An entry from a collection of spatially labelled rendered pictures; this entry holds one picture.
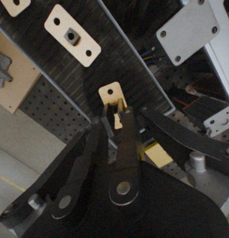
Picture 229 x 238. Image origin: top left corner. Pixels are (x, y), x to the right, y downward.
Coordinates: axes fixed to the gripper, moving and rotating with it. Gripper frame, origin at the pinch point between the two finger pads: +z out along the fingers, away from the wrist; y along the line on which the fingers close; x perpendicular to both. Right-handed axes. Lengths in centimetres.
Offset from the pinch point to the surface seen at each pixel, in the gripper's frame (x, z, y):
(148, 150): -11.5, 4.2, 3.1
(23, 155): -53, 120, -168
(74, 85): 6.2, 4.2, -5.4
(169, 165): -67, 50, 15
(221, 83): -8.6, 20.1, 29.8
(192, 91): -19, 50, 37
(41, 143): -44, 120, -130
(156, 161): -14.9, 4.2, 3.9
